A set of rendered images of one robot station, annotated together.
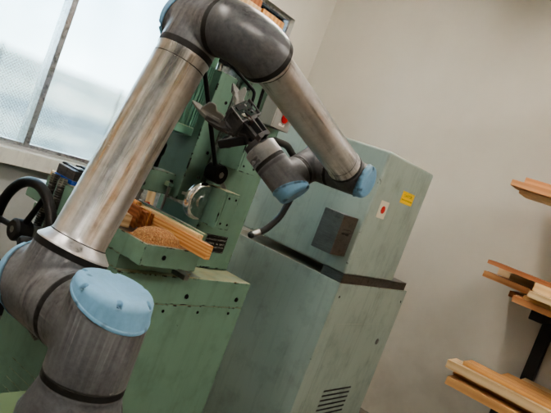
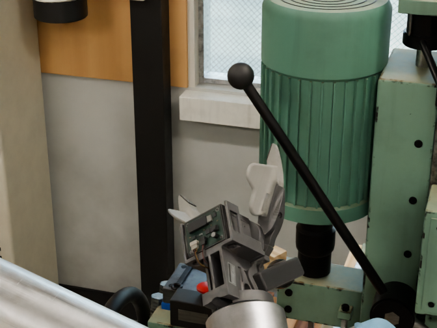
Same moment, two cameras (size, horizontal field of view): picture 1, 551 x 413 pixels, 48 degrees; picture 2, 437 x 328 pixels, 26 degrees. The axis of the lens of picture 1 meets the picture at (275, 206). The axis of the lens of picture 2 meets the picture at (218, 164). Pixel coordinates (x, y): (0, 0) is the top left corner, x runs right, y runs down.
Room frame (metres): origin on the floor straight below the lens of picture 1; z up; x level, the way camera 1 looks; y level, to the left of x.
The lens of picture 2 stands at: (1.32, -0.73, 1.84)
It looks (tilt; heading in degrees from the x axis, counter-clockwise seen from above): 25 degrees down; 71
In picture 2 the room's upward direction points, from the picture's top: straight up
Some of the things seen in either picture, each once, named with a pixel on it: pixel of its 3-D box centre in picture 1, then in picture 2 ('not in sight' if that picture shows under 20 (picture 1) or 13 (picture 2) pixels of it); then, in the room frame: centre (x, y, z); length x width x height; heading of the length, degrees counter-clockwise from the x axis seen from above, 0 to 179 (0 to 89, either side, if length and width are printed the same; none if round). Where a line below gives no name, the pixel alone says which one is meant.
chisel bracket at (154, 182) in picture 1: (149, 180); (324, 298); (1.89, 0.39, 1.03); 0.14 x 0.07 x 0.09; 143
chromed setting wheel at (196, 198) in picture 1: (199, 201); not in sight; (1.90, 0.23, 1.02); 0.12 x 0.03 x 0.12; 143
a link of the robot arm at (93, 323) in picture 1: (98, 326); not in sight; (1.06, 0.22, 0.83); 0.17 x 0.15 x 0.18; 53
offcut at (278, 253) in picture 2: not in sight; (274, 261); (1.92, 0.68, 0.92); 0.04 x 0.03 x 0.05; 25
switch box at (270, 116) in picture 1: (280, 105); not in sight; (2.04, 0.10, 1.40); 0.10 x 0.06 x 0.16; 143
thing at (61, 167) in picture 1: (85, 177); (197, 292); (1.72, 0.53, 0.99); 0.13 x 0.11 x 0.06; 53
